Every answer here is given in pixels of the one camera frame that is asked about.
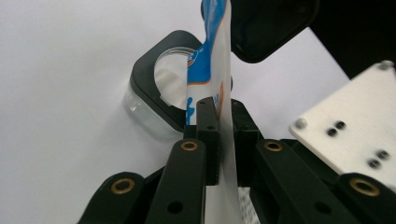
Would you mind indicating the white and blue pouch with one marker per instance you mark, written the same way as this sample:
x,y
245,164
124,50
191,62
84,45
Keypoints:
x,y
224,62

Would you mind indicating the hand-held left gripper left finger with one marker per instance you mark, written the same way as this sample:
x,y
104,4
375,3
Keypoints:
x,y
208,143

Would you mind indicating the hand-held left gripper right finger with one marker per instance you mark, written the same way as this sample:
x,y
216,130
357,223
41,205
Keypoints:
x,y
249,146

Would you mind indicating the glass jar with black rim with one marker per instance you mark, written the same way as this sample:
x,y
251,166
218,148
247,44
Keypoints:
x,y
146,90

